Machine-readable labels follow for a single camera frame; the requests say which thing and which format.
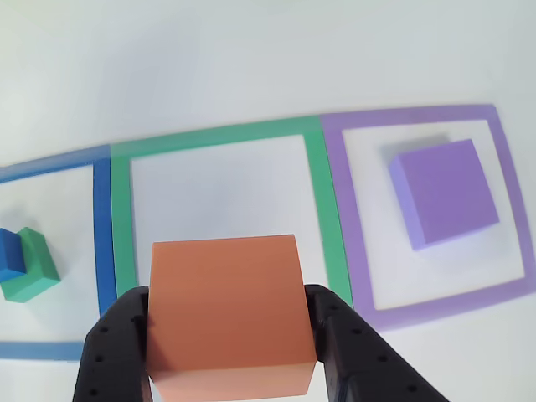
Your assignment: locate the green square block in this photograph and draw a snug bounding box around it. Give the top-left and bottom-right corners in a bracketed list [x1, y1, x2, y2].
[2, 227, 62, 304]

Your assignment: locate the orange square block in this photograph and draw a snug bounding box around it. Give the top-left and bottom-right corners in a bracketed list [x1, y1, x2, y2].
[146, 233, 318, 402]

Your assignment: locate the small blue cube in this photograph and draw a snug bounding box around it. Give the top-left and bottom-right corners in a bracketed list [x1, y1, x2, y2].
[0, 228, 28, 284]

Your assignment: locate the purple square block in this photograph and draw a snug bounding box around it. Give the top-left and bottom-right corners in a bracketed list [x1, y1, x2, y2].
[387, 138, 502, 252]

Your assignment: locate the blue square frame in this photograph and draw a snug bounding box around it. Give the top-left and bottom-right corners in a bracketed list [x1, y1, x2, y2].
[0, 144, 118, 362]

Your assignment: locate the green square frame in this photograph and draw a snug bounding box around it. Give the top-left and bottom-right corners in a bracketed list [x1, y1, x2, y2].
[109, 115, 355, 311]

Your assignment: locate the purple square frame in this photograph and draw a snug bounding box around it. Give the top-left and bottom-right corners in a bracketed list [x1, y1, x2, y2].
[320, 103, 536, 332]

